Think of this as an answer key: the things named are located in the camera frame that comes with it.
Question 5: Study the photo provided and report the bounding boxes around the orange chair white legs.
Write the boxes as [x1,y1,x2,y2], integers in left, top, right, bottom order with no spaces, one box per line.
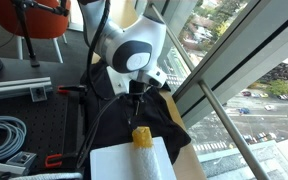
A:
[0,0,72,64]

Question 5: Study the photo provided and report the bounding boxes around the black zip jumper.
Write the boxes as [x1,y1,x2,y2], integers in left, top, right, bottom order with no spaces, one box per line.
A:
[80,61,192,166]

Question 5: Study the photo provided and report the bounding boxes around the steel window handrail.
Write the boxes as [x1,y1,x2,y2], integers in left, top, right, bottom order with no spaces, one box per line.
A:
[148,2,272,180]

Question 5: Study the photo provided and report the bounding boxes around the short aluminium extrusion rail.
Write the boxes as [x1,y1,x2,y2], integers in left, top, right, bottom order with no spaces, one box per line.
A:
[0,159,28,176]

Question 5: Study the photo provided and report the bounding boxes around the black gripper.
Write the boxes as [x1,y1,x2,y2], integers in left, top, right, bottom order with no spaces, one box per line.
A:
[129,79,151,98]

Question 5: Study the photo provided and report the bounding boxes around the white foam board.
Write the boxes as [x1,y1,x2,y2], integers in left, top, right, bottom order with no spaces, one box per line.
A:
[89,136,178,180]

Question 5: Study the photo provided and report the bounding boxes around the grey corner bracket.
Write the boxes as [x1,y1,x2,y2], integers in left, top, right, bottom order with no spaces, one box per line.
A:
[29,85,48,103]
[6,150,38,168]

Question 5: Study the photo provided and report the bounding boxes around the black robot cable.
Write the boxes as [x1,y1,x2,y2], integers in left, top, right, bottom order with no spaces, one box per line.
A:
[75,0,132,169]

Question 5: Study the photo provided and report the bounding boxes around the grey coiled cable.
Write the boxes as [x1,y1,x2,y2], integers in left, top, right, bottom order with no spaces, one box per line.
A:
[0,115,28,163]

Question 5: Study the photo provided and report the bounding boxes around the black perforated breadboard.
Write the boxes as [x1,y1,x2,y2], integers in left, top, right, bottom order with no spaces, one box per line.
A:
[0,89,85,176]

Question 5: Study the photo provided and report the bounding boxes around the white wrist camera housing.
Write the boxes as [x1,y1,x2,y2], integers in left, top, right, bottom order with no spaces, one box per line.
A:
[145,69,168,89]

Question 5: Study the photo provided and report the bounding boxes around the white braided hose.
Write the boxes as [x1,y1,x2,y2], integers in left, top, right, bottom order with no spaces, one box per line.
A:
[0,171,84,180]

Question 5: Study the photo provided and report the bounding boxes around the orange black clamp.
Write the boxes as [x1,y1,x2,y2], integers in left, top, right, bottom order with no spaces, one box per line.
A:
[44,151,85,169]
[57,84,88,96]

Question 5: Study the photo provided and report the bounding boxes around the grey window frame beam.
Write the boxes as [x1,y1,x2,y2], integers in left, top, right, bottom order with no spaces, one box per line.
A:
[172,0,288,129]

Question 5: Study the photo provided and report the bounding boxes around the white roll with yellow tape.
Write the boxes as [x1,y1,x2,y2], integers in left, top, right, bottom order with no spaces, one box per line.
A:
[131,125,163,180]

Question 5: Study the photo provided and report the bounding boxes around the long aluminium extrusion rail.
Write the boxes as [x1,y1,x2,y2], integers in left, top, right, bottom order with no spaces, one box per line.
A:
[0,77,53,101]

